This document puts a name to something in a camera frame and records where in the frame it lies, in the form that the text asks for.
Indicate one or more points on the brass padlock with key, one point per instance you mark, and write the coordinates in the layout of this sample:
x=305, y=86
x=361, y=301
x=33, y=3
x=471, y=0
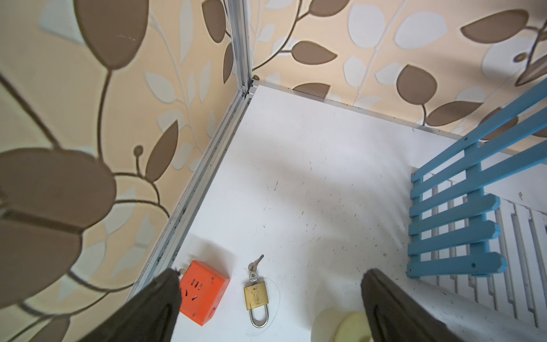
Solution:
x=256, y=295

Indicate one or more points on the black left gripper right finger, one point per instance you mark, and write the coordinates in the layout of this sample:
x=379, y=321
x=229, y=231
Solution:
x=395, y=316

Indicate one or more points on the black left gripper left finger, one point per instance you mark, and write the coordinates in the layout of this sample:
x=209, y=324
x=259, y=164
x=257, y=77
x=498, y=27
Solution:
x=150, y=315

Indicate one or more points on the red cube block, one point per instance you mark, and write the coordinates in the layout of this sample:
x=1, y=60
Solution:
x=202, y=288

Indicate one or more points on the blue white wooden shelf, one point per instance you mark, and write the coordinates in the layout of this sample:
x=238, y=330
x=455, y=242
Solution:
x=459, y=230

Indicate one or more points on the yellow-green small tea canister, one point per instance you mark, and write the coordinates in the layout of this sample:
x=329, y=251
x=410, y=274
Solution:
x=334, y=324

